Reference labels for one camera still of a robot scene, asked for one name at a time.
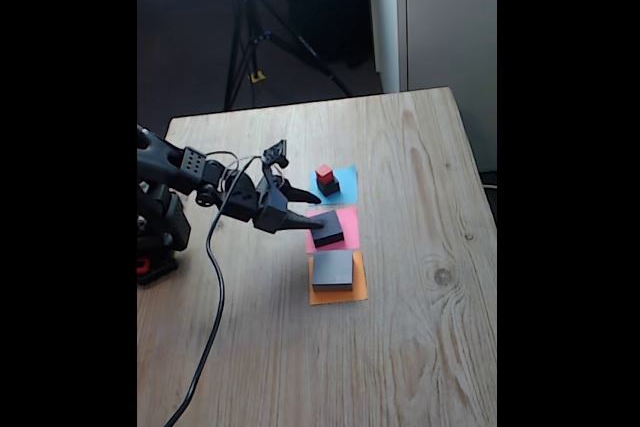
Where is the small dark grey cube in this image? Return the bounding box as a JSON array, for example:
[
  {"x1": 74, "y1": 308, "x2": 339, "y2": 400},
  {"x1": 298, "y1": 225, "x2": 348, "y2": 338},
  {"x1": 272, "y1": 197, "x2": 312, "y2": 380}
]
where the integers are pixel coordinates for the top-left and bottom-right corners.
[{"x1": 317, "y1": 175, "x2": 342, "y2": 197}]

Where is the medium black square block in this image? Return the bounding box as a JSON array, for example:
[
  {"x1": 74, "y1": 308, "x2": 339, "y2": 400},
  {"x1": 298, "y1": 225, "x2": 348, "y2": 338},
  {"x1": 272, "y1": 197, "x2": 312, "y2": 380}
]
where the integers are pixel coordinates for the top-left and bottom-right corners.
[{"x1": 309, "y1": 209, "x2": 347, "y2": 250}]

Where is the blue paper sheet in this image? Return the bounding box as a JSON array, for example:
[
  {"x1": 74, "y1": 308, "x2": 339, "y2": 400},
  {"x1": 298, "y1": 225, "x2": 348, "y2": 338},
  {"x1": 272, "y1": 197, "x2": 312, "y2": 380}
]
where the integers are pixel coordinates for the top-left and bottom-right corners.
[{"x1": 308, "y1": 164, "x2": 360, "y2": 207}]

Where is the pink paper sheet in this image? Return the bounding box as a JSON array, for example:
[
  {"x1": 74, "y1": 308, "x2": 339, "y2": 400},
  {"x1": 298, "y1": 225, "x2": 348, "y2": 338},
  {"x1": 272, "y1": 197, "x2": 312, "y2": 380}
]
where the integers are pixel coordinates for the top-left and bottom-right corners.
[{"x1": 305, "y1": 206, "x2": 362, "y2": 254}]

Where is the large grey square block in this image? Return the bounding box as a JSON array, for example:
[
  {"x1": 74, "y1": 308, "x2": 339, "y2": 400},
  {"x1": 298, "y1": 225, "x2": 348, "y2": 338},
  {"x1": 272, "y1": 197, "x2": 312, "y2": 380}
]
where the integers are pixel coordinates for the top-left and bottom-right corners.
[{"x1": 309, "y1": 249, "x2": 357, "y2": 294}]

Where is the orange paper sheet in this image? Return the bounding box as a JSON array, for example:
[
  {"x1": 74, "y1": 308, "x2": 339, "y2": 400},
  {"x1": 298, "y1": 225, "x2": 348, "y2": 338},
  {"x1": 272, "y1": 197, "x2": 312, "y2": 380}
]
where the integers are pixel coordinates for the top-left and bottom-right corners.
[{"x1": 308, "y1": 250, "x2": 369, "y2": 307}]

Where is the red black table clamp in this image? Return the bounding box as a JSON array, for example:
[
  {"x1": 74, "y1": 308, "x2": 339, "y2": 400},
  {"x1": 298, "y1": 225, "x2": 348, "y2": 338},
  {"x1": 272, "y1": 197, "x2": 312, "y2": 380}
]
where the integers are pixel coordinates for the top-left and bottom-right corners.
[{"x1": 136, "y1": 252, "x2": 180, "y2": 286}]

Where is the black tripod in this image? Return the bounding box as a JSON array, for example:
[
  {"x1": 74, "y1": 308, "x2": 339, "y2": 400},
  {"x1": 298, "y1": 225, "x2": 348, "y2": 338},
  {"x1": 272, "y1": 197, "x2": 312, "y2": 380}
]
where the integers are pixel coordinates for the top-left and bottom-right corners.
[{"x1": 222, "y1": 0, "x2": 354, "y2": 112}]

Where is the white grey cabinet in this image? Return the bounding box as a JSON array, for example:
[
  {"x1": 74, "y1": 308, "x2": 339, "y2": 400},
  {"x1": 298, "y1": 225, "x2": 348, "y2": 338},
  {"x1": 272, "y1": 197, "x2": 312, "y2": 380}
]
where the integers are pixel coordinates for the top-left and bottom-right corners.
[{"x1": 367, "y1": 0, "x2": 498, "y2": 173}]

